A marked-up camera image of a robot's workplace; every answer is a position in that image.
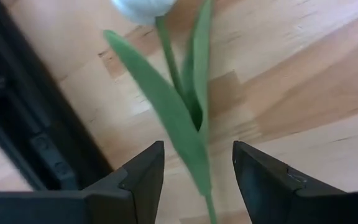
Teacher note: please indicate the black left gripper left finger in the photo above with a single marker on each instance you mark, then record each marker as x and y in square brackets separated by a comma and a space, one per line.
[129, 199]

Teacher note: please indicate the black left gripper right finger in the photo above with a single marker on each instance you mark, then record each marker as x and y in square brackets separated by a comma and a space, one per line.
[269, 193]

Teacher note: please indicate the white tulip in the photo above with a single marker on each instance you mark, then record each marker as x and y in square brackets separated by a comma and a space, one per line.
[169, 112]

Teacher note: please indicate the black metal table frame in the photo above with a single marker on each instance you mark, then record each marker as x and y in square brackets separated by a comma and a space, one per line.
[26, 118]

